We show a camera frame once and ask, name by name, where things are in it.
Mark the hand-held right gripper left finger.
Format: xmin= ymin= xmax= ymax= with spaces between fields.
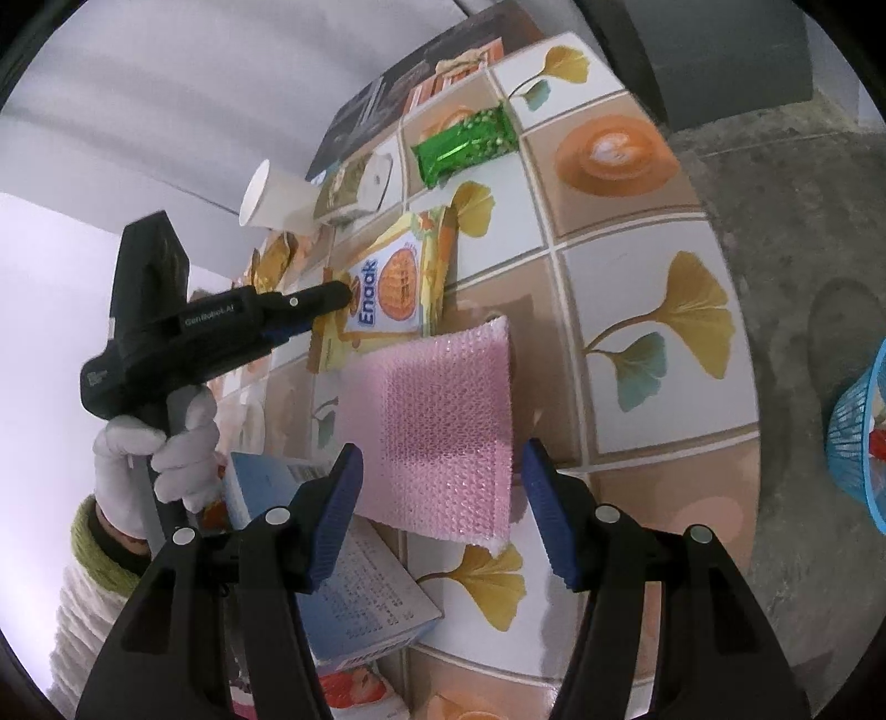
xmin=75 ymin=443 xmax=364 ymax=720

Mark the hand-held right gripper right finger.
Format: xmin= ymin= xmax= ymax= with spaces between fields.
xmin=521 ymin=439 xmax=811 ymax=720

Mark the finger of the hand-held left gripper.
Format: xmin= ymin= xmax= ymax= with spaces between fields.
xmin=257 ymin=315 xmax=316 ymax=347
xmin=259 ymin=279 xmax=356 ymax=328

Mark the yellow biscuit packet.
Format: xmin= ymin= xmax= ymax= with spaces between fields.
xmin=306 ymin=204 xmax=461 ymax=375

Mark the pink bubble wrap pouch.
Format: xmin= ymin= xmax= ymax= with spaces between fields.
xmin=337 ymin=315 xmax=517 ymax=541

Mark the blue plastic basket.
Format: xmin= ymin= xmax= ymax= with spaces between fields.
xmin=825 ymin=339 xmax=886 ymax=534

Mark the person's left forearm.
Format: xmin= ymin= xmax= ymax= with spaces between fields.
xmin=48 ymin=495 xmax=167 ymax=703

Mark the person's left hand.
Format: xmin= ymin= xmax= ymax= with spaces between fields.
xmin=92 ymin=388 xmax=223 ymax=541

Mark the gold snack packet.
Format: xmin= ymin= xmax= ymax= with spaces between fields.
xmin=245 ymin=232 xmax=320 ymax=292

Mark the blue and white carton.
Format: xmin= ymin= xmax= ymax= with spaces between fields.
xmin=221 ymin=451 xmax=444 ymax=669

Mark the white paper cup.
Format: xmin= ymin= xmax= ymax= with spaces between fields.
xmin=239 ymin=159 xmax=326 ymax=229

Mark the dark book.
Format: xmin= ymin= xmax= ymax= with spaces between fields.
xmin=305 ymin=0 xmax=548 ymax=182

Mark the green candy packet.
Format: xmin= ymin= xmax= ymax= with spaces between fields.
xmin=411 ymin=100 xmax=520 ymax=189

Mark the grey cabinet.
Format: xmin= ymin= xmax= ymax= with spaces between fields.
xmin=602 ymin=0 xmax=814 ymax=129

